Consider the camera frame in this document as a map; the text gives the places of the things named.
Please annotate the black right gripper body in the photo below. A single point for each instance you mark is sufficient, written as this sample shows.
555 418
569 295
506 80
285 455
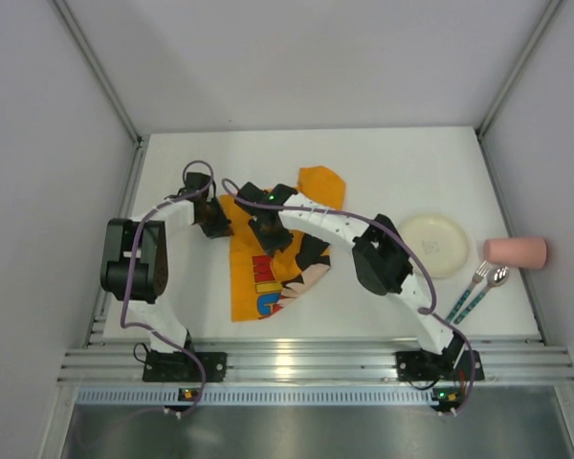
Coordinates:
272 237

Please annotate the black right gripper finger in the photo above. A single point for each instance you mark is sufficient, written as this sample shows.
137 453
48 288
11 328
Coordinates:
269 241
283 238

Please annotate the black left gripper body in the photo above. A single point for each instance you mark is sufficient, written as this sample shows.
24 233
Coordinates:
215 225

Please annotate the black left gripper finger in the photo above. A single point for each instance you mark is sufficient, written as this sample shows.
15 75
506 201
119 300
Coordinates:
214 229
224 225

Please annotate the orange cartoon mouse placemat cloth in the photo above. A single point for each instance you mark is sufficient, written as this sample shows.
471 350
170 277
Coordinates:
263 285

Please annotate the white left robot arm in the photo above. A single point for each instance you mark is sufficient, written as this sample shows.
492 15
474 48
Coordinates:
134 265

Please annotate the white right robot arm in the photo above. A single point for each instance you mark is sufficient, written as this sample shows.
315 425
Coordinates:
384 265

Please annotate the cream round plate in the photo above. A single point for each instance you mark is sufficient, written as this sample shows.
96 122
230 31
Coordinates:
438 241

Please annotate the pink plastic cup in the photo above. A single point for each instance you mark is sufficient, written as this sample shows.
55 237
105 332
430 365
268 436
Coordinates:
516 252

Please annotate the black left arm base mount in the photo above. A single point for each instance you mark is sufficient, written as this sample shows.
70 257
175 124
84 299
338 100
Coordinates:
177 367

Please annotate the aluminium front frame rail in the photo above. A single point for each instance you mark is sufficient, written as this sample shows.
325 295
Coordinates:
306 362

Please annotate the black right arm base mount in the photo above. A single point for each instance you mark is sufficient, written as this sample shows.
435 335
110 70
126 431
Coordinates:
425 367

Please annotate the slotted grey cable duct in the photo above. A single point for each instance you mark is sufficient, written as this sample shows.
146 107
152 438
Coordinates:
268 396

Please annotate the fork with patterned handle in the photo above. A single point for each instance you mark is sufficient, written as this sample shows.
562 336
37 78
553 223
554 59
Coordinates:
477 277

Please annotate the left aluminium corner post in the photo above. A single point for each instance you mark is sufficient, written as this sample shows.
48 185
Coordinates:
84 47

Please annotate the aluminium corner post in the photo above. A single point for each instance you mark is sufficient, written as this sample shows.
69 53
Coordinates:
84 47
534 39

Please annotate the spoon with patterned handle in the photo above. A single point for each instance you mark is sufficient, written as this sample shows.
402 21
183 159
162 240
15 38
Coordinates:
494 278

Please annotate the right aluminium corner post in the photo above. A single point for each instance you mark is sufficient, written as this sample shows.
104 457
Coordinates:
534 39

